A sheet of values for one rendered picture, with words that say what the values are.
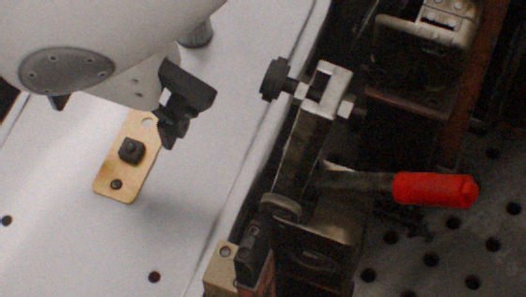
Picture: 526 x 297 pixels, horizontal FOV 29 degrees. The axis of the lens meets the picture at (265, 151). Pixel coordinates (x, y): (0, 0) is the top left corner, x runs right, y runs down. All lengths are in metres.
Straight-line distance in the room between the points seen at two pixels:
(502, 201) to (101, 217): 0.51
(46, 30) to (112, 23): 0.03
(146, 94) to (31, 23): 0.20
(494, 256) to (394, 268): 0.11
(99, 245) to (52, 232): 0.04
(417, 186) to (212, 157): 0.22
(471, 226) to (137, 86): 0.57
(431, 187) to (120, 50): 0.26
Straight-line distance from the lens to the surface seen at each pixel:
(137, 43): 0.48
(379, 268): 1.11
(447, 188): 0.66
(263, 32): 0.88
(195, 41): 0.87
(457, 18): 0.82
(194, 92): 0.67
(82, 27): 0.47
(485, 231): 1.14
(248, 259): 0.58
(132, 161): 0.83
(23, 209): 0.84
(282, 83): 0.61
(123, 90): 0.67
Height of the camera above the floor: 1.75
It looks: 64 degrees down
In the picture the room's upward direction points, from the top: 4 degrees counter-clockwise
